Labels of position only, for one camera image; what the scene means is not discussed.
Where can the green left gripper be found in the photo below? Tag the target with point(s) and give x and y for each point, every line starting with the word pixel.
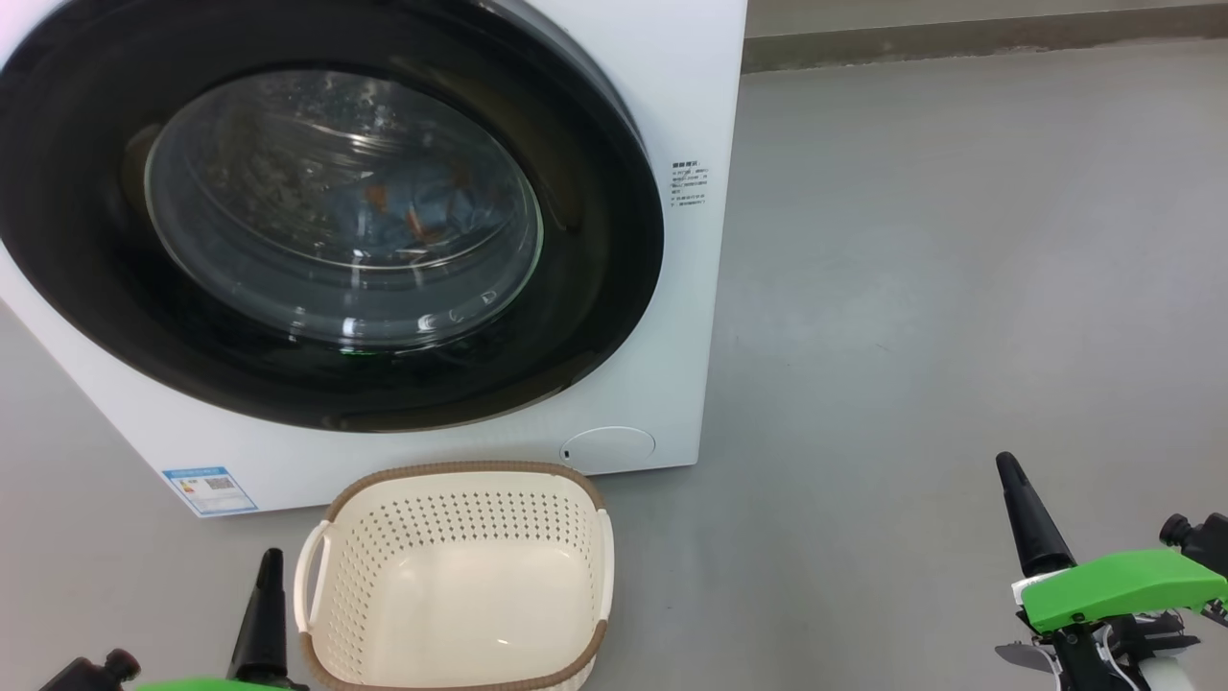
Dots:
pixel 211 685

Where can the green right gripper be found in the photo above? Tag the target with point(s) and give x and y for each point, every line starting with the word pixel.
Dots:
pixel 1122 581

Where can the blue bear print garment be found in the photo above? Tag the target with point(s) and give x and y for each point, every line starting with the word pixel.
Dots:
pixel 432 206

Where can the black round glass door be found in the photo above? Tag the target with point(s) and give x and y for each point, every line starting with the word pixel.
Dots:
pixel 96 192

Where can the cream perforated laundry basket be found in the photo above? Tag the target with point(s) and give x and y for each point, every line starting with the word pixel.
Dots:
pixel 460 595

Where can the white front-load washing machine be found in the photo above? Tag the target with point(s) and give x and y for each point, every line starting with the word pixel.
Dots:
pixel 700 336

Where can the blue energy label sticker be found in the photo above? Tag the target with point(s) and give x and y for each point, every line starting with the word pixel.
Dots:
pixel 211 491

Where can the round white filter cover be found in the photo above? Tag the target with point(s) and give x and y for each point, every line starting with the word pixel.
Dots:
pixel 609 449

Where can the small printed text label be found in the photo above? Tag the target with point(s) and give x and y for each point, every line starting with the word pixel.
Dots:
pixel 689 184

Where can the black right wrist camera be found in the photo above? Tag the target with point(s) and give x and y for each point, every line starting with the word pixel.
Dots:
pixel 1204 542

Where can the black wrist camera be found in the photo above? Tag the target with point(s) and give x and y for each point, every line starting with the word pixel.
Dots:
pixel 86 677
pixel 1204 542

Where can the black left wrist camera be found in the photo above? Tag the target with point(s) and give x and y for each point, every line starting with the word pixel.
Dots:
pixel 86 677

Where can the grey wall baseboard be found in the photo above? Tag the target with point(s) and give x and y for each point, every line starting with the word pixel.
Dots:
pixel 959 43

